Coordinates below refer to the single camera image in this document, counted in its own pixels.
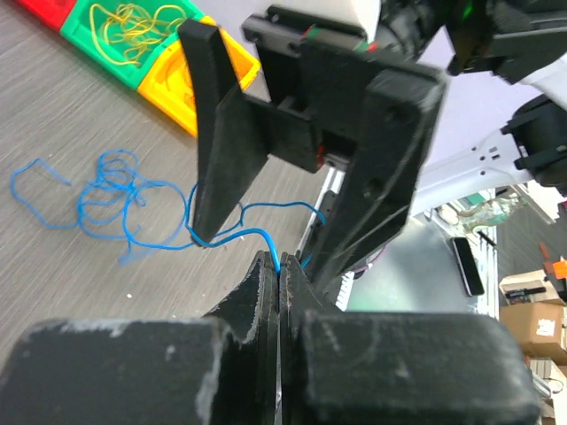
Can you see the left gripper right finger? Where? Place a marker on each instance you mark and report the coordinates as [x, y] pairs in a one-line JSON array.
[[317, 352]]

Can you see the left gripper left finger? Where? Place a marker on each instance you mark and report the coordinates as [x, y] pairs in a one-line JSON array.
[[239, 384]]

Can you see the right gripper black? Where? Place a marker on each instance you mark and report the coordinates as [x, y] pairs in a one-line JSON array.
[[376, 107]]

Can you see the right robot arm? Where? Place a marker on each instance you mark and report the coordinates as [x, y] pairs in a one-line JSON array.
[[503, 117]]

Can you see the yellow storage bin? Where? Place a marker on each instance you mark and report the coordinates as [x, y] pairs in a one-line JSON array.
[[167, 85]]

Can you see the black smartphone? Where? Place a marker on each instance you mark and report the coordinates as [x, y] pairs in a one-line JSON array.
[[467, 267]]

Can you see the near green storage bin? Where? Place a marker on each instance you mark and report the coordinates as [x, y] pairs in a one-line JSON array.
[[126, 37]]

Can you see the cardboard boxes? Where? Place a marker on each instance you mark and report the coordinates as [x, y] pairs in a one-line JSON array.
[[535, 314]]

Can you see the red storage bin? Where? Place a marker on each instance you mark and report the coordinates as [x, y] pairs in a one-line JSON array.
[[52, 13]]

